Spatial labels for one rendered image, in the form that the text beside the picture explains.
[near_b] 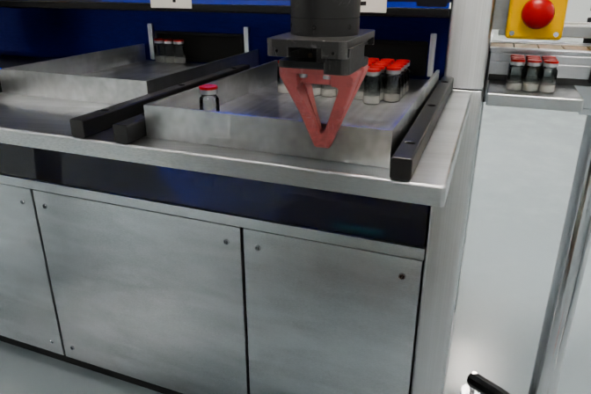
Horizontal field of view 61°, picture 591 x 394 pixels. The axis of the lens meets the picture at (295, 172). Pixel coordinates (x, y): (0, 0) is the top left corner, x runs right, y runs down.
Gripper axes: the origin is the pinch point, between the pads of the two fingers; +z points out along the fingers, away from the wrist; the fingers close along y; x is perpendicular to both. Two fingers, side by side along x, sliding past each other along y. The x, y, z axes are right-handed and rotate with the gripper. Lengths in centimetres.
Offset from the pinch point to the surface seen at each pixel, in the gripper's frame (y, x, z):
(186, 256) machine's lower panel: 38, 42, 42
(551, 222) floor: 193, -50, 91
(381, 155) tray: 0.6, -5.3, 1.2
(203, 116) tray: 0.9, 12.7, -0.6
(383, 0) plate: 38.0, 2.8, -10.3
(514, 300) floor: 123, -32, 91
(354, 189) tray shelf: -1.9, -3.6, 3.7
